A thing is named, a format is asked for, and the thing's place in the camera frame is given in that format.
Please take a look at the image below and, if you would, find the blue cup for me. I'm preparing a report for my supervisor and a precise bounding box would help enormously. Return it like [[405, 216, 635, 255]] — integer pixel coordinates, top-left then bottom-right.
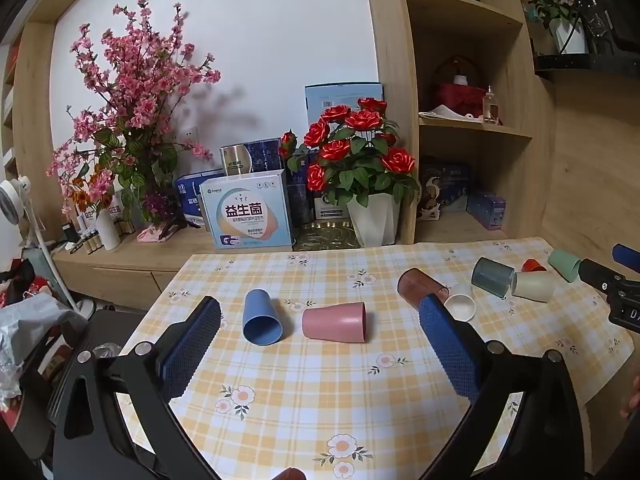
[[242, 289, 286, 347]]

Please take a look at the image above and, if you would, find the black speckled shelf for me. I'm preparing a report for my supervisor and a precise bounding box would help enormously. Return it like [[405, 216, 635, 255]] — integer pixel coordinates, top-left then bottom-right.
[[534, 52, 640, 81]]

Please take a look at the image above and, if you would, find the wooden shelf unit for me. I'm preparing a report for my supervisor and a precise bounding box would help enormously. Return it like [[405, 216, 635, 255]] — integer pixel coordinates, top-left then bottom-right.
[[361, 0, 558, 248]]

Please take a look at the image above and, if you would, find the light blue flat box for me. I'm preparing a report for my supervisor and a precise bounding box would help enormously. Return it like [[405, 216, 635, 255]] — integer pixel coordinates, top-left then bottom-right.
[[304, 81, 385, 126]]

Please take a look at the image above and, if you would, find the white paper sheet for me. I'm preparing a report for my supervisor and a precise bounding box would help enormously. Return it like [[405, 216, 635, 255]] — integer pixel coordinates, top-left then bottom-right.
[[419, 104, 482, 121]]

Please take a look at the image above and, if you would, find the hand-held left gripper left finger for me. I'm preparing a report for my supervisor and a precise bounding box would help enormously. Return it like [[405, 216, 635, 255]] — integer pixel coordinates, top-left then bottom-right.
[[50, 296, 223, 480]]

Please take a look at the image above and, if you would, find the tall white vase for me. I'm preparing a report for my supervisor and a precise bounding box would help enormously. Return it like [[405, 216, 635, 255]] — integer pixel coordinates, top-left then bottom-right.
[[96, 208, 122, 251]]

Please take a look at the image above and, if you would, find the white faceted flower pot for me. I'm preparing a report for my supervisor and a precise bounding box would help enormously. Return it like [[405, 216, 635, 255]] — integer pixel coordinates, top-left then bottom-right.
[[345, 192, 402, 249]]

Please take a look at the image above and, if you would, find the brown cup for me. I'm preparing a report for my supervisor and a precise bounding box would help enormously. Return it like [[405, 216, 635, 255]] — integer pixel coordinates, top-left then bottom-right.
[[397, 267, 450, 308]]

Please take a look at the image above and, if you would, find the pink cup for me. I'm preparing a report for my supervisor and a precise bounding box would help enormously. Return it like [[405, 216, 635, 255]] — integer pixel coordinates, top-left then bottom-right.
[[301, 302, 369, 344]]

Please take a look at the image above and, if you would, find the patterned gift box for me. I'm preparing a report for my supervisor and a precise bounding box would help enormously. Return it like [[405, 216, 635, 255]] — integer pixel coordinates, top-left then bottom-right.
[[417, 157, 473, 222]]

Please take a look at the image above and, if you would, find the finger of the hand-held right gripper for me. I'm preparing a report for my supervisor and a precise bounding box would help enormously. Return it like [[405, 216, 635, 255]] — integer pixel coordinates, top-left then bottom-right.
[[577, 258, 629, 295], [612, 243, 640, 272]]

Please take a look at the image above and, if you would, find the dark grey cup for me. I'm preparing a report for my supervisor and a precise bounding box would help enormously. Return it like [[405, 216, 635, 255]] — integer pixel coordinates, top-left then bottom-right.
[[471, 256, 516, 299]]

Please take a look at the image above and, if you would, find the gold decorative tray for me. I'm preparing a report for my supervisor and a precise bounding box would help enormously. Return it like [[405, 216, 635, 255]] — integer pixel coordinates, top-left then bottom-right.
[[292, 220, 362, 252]]

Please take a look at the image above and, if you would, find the pink blossom artificial plant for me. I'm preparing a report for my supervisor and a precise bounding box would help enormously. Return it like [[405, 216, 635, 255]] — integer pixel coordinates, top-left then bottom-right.
[[46, 0, 222, 226]]

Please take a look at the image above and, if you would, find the yellow plaid floral tablecloth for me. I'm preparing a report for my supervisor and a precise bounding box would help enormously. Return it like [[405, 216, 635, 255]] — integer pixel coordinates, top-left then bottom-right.
[[114, 236, 636, 480]]

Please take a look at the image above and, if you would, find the beige cup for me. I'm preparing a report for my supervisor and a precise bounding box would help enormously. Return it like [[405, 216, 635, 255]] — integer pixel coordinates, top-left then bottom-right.
[[510, 271, 557, 304]]

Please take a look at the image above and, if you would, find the glass perfume bottle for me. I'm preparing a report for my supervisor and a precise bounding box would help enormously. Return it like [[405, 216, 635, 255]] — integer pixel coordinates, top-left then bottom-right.
[[482, 85, 500, 125]]

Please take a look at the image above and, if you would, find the white standing fan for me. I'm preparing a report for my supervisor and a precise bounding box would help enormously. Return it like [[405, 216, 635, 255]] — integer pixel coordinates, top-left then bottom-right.
[[0, 176, 96, 321]]

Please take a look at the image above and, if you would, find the dark blue patterned box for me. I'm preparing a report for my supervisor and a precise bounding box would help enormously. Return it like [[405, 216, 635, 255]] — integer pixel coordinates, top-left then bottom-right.
[[243, 137, 282, 175]]

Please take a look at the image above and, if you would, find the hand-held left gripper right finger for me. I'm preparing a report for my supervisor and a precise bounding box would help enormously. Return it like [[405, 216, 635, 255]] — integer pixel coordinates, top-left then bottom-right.
[[419, 296, 597, 480]]

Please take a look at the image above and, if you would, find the row of small bottles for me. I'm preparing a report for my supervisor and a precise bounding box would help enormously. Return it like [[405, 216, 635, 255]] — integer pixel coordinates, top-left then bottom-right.
[[64, 227, 105, 256]]

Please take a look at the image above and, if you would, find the wooden sideboard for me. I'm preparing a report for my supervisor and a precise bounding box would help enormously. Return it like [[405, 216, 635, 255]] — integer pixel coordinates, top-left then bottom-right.
[[50, 227, 421, 312]]

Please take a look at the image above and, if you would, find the grey plastic bag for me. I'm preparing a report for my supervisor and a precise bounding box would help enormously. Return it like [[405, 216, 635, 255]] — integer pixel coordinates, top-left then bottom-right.
[[0, 292, 76, 411]]

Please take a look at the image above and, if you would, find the pink cloth flower base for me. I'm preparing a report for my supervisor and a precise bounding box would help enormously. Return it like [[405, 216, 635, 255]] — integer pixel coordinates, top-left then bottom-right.
[[136, 224, 186, 244]]

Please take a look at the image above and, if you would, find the person's right hand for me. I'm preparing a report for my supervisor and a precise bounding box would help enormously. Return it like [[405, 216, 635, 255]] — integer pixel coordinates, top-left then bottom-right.
[[619, 360, 640, 422]]

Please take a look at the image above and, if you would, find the red rose bouquet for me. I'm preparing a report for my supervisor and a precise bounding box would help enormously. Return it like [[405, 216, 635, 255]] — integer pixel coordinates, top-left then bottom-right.
[[278, 97, 420, 208]]

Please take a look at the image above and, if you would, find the blue and white milk carton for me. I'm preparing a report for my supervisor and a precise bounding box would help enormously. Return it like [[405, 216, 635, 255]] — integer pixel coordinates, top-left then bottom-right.
[[173, 171, 227, 228]]

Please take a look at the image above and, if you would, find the small blue box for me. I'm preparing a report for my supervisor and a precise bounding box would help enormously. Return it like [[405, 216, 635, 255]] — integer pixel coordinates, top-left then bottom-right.
[[466, 190, 507, 231]]

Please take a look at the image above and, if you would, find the silver metal can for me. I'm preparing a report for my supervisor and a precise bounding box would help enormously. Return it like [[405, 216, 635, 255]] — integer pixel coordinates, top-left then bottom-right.
[[220, 143, 252, 177]]

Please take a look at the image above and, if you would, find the red gift basket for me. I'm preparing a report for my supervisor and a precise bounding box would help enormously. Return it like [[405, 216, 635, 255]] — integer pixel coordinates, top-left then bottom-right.
[[431, 56, 493, 118]]

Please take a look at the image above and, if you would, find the white cup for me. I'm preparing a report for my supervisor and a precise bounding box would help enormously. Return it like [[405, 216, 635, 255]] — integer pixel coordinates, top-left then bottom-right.
[[443, 282, 477, 322]]

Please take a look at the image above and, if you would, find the white round flower pot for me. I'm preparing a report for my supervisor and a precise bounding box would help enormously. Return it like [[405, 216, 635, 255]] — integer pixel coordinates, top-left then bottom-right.
[[549, 16, 589, 55]]

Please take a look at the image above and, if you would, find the dark blue tall box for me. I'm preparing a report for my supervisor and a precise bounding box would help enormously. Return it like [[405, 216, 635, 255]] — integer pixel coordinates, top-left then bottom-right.
[[286, 157, 316, 227]]

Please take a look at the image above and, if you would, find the green cup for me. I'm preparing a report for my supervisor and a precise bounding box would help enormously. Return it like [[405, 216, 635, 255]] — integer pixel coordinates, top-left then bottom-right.
[[547, 248, 583, 283]]

